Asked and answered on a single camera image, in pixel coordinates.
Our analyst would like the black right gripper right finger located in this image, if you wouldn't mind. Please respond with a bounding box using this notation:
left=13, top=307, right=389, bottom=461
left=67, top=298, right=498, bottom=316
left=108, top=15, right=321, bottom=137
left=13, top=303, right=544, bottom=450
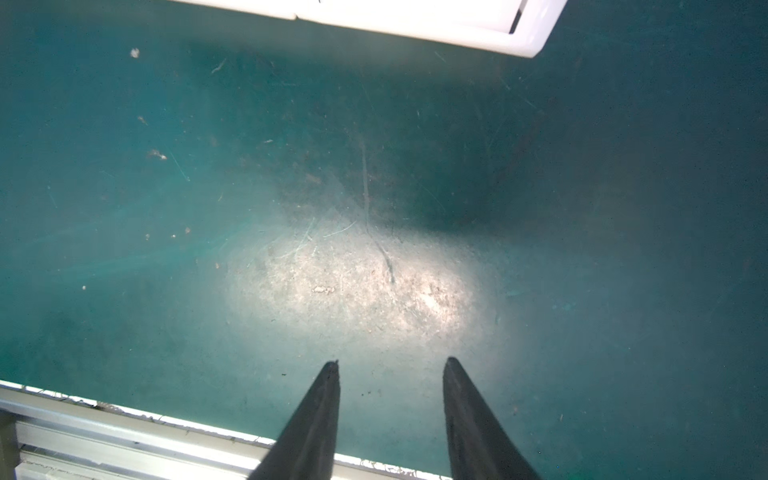
left=442, top=357, right=540, bottom=480

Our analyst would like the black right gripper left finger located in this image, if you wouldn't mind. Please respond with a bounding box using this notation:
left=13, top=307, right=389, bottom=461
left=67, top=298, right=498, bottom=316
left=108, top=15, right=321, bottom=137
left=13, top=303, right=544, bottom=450
left=248, top=360, right=340, bottom=480

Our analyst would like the white right bin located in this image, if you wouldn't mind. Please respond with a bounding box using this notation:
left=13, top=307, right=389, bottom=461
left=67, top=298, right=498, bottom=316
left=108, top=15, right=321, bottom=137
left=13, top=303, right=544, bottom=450
left=294, top=0, right=566, bottom=58

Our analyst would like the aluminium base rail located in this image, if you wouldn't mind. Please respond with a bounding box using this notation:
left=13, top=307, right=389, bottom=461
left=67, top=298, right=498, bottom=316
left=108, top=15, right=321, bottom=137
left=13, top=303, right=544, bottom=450
left=0, top=379, right=451, bottom=480

